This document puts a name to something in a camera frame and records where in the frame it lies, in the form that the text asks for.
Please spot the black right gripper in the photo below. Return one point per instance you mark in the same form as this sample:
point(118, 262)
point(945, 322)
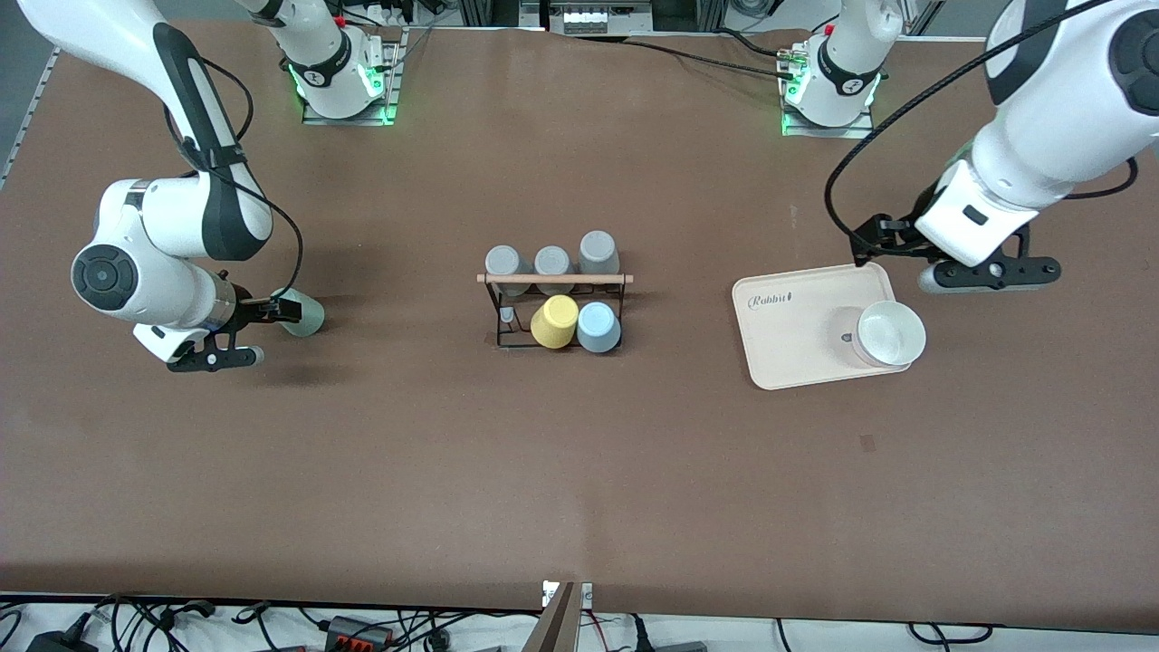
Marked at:
point(244, 309)

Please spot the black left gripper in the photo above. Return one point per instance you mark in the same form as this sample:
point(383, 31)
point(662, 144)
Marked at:
point(899, 237)

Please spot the pale green plastic cup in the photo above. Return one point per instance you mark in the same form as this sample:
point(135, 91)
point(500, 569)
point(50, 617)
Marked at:
point(310, 317)

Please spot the light blue plastic cup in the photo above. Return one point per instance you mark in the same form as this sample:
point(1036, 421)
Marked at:
point(598, 328)

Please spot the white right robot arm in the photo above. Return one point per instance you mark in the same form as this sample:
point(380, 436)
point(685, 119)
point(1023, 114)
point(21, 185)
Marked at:
point(172, 217)

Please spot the white bowl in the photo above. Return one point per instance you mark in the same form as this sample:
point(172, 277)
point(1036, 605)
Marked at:
point(892, 333)

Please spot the beige plastic tray Rabbit print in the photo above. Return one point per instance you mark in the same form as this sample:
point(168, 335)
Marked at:
point(797, 335)

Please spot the grey plastic cup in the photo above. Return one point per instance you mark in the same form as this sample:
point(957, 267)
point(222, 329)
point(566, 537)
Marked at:
point(502, 261)
point(598, 252)
point(552, 261)

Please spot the yellow plastic cup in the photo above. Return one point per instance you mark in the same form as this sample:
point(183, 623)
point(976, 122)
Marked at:
point(555, 321)

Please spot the black connector box orange levers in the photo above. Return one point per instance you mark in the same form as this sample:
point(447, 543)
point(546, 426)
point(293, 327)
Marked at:
point(358, 634)

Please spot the black power adapter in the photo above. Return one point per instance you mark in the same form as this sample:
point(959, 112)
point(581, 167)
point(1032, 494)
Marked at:
point(59, 643)

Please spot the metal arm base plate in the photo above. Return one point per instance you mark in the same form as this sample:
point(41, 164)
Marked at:
point(828, 133)
point(349, 120)

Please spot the aluminium profile rail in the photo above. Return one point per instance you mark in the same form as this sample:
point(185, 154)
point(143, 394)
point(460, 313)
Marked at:
point(28, 118)

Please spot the white metal bracket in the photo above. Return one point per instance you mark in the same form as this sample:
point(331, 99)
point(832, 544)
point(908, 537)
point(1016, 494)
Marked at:
point(586, 594)

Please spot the wooden camera post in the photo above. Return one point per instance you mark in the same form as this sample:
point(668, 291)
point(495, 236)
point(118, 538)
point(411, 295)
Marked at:
point(554, 629)

